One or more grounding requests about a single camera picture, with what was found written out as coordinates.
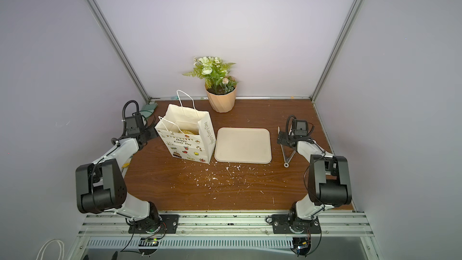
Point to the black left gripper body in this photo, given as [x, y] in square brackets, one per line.
[149, 133]

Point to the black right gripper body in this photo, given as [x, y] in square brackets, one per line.
[287, 140]

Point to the white printed paper gift bag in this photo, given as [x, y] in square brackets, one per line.
[199, 148]

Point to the ridged oval bread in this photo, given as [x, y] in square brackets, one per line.
[188, 132]

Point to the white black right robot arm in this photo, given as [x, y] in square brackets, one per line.
[326, 179]

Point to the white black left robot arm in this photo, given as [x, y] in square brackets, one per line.
[100, 185]

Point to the beige rectangular tray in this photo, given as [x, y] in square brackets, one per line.
[243, 145]

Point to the potted plant in pink pot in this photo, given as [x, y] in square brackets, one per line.
[219, 84]

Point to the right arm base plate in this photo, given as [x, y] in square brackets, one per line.
[286, 224]

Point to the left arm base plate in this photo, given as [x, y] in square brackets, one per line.
[163, 223]

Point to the aluminium front rail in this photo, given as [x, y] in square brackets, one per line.
[238, 223]

